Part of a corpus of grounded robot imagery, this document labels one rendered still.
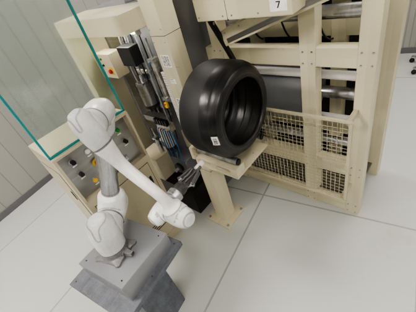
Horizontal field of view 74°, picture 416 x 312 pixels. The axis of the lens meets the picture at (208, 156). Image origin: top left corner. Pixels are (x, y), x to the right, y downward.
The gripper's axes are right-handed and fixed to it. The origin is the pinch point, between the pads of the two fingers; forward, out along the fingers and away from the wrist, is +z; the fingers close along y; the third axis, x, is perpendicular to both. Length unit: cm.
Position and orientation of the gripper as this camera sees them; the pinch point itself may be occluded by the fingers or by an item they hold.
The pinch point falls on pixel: (199, 165)
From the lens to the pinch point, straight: 159.8
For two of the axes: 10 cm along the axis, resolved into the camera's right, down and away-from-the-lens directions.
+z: 5.8, -7.0, 4.2
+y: -7.5, -2.5, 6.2
